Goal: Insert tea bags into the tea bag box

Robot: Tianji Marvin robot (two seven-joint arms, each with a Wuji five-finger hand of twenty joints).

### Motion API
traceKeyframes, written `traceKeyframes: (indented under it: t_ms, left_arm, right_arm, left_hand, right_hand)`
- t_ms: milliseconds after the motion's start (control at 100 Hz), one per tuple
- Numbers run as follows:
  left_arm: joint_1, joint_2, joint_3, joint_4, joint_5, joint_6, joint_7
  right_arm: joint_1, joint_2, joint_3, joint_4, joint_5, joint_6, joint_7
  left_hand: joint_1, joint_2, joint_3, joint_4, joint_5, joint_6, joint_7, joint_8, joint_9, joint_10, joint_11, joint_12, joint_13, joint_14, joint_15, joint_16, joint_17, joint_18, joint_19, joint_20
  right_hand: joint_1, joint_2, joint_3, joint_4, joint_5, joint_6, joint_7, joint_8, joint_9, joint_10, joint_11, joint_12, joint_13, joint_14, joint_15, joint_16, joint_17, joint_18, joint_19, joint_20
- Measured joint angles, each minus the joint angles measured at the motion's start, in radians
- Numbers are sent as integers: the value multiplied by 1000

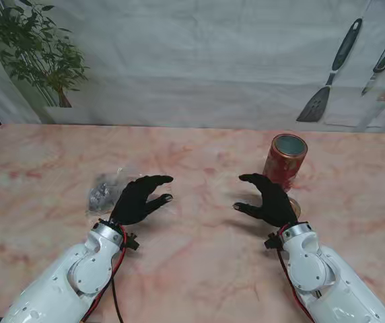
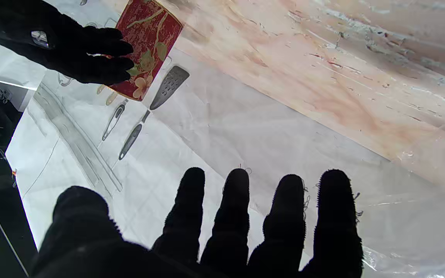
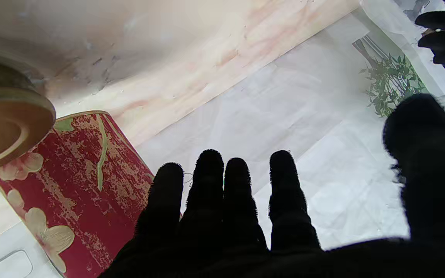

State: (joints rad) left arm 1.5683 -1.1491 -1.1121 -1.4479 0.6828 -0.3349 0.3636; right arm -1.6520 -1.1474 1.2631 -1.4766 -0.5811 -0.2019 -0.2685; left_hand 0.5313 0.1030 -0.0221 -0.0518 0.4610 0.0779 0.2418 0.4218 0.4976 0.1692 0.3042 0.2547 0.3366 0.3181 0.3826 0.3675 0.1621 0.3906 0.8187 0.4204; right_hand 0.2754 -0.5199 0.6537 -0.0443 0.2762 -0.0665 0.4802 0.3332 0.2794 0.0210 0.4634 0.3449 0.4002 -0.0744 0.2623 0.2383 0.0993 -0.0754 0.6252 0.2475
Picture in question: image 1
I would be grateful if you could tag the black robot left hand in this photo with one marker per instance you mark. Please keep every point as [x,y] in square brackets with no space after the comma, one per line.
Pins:
[135,202]

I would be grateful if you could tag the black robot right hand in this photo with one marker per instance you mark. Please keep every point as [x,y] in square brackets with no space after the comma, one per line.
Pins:
[275,205]

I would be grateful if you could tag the clear plastic bag of tea bags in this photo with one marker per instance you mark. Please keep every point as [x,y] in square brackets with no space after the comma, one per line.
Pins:
[100,196]

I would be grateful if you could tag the red floral tea canister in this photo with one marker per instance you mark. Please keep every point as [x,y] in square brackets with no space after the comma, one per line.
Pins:
[280,165]

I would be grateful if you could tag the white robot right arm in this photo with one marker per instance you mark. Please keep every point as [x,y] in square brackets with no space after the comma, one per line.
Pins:
[313,266]

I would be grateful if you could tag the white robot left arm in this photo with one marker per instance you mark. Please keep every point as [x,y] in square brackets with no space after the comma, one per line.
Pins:
[61,279]

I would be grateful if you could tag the gold round canister lid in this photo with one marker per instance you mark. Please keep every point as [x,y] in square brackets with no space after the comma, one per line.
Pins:
[296,207]

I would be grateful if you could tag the black slotted spatula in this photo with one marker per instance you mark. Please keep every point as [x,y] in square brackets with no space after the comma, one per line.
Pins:
[310,109]

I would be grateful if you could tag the green leafy plant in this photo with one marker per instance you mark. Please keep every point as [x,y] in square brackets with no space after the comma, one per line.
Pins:
[37,50]

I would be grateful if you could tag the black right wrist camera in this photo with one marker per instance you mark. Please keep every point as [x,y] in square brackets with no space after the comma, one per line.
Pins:
[273,243]

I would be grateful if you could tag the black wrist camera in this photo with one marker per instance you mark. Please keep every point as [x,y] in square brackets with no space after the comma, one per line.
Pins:
[132,243]
[273,243]

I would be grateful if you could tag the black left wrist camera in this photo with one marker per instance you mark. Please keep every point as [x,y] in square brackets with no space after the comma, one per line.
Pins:
[132,243]

